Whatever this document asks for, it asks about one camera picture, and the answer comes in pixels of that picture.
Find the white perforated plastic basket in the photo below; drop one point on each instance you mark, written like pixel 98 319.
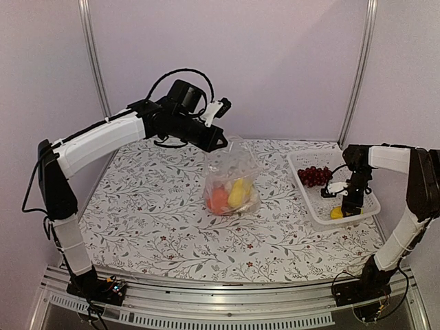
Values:
pixel 320 207

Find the clear zip top bag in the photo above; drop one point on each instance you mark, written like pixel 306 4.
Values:
pixel 226 165

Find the white cauliflower toy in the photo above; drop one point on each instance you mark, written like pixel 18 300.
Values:
pixel 247 184

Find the dark red grapes toy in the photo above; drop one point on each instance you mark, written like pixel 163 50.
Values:
pixel 313 176

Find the yellow lemon toy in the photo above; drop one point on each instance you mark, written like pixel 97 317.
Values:
pixel 237 194

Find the floral patterned table mat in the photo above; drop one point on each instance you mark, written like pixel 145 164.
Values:
pixel 147 215

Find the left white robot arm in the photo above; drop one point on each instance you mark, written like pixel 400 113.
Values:
pixel 61 160

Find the yellow banana toy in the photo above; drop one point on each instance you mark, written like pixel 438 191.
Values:
pixel 337 213

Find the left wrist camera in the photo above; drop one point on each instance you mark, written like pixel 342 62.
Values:
pixel 215 109

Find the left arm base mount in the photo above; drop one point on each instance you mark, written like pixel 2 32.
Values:
pixel 110 291

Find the left aluminium corner post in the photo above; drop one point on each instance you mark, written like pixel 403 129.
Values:
pixel 90 44

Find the orange pumpkin toy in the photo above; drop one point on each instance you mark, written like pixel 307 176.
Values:
pixel 217 203

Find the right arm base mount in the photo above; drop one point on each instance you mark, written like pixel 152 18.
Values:
pixel 372 283

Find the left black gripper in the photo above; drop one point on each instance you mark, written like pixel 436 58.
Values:
pixel 208 144

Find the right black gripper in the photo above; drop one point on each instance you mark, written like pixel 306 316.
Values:
pixel 346 207

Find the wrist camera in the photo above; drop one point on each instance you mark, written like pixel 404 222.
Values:
pixel 215 109
pixel 334 189

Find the aluminium front rail frame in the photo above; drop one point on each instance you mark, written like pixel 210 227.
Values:
pixel 155 302

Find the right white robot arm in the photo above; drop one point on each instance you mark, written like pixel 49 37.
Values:
pixel 420 168

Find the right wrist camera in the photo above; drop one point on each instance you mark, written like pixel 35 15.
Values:
pixel 334 189

